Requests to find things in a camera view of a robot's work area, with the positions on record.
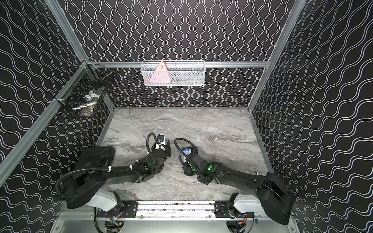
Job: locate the clear plastic toiletry container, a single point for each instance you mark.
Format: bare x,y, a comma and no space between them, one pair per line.
185,151

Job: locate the white wire mesh basket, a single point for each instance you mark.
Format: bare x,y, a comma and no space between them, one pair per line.
182,73

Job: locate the black wire mesh basket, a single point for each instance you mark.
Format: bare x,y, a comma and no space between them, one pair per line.
97,78

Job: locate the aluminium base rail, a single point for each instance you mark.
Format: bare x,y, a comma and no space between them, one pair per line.
178,210

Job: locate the items in black basket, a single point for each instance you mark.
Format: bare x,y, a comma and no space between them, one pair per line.
86,108

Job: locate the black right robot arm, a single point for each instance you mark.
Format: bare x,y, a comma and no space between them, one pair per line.
274,196

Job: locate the pink triangular item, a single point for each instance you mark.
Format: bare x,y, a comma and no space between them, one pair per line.
160,75

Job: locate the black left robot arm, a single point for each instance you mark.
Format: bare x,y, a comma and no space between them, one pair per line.
94,170

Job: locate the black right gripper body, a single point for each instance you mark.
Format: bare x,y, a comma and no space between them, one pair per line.
189,171

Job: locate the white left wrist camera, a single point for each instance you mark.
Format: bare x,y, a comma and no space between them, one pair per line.
162,143

